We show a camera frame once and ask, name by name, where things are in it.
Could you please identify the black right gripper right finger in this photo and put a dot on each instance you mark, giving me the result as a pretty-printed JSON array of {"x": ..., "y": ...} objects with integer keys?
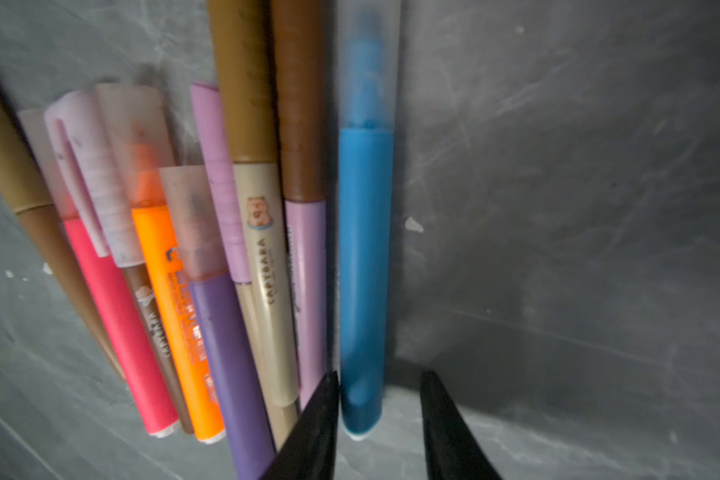
[{"x": 451, "y": 450}]

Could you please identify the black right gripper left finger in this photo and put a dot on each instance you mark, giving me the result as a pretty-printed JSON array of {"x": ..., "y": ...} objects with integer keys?
[{"x": 310, "y": 450}]

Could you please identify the orange highlighter pen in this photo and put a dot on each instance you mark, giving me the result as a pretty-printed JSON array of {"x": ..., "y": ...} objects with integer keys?
[{"x": 135, "y": 119}]

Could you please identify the blue highlighter pen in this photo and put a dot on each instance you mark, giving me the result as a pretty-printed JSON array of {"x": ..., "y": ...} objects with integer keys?
[{"x": 368, "y": 34}]

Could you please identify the lilac cap beige pen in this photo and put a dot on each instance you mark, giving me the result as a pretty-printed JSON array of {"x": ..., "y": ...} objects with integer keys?
[{"x": 208, "y": 115}]

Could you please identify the purple highlighter pen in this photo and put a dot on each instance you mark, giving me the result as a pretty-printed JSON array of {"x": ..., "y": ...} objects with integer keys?
[{"x": 200, "y": 248}]

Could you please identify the pink highlighter pen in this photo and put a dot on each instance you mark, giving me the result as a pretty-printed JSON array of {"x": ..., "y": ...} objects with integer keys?
[{"x": 104, "y": 279}]

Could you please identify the pink cap brown pen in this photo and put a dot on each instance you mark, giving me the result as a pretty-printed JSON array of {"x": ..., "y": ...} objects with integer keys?
[{"x": 79, "y": 115}]

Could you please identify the brown lilac pen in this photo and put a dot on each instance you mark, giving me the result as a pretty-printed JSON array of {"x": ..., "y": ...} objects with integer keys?
[{"x": 298, "y": 30}]

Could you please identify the beige capybara pen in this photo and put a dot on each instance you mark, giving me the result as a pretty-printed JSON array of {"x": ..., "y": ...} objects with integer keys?
[{"x": 240, "y": 41}]

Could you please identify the tan brown pen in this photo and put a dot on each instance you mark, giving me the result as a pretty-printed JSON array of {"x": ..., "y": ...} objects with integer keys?
[{"x": 25, "y": 193}]

